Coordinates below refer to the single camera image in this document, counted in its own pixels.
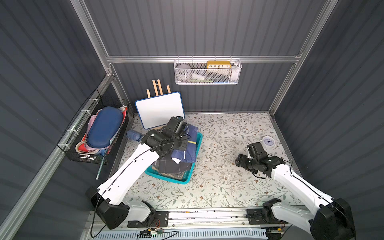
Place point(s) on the small white round clock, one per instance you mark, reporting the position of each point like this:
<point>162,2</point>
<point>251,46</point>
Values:
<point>268,142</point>

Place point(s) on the tape roll in wall basket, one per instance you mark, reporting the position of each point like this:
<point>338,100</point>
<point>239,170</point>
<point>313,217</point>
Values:
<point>183,73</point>

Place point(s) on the black wire side basket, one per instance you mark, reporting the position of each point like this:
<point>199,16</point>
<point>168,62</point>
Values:
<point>75,145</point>

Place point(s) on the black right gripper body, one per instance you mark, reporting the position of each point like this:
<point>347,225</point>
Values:
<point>245,160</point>

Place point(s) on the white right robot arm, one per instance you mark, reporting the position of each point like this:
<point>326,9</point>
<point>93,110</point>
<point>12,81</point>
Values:
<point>326,218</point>

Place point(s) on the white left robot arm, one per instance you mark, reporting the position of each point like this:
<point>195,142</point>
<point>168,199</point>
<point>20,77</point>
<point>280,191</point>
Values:
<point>108,199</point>

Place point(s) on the yellow clock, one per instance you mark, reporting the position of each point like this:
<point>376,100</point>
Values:
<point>219,64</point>

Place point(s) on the navy pillowcase yellow stripe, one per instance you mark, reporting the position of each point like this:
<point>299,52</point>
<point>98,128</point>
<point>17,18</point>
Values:
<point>189,154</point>

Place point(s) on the blue framed whiteboard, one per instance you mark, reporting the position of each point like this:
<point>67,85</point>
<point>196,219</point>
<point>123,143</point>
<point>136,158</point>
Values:
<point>157,111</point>

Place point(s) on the blue toy with cord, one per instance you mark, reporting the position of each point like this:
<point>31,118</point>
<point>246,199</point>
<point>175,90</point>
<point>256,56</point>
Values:
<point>133,135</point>

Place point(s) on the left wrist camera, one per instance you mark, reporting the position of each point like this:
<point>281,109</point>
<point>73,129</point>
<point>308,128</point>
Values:
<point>175,127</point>

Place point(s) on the navy blue oval cushion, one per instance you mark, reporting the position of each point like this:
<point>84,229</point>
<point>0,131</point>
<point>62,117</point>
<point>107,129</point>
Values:
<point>105,126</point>

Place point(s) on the dark grid pillowcase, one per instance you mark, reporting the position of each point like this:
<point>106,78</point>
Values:
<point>167,166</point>

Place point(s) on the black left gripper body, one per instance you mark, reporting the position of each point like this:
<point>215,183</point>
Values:
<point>179,139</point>

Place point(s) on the metal base rail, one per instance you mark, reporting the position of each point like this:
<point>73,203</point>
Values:
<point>240,217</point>

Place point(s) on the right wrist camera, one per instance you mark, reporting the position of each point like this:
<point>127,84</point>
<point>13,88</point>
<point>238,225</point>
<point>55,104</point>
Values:
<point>256,151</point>

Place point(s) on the grey pillowcase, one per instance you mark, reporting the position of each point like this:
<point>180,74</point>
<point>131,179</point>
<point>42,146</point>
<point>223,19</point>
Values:
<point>175,176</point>

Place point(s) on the white wire wall basket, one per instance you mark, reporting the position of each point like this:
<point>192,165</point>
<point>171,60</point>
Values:
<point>203,76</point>

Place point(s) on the teal plastic basket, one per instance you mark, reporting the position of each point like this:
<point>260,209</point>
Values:
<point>150,172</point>

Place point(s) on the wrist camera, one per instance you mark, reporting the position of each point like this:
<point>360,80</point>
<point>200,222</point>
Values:
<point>256,151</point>
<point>175,127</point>

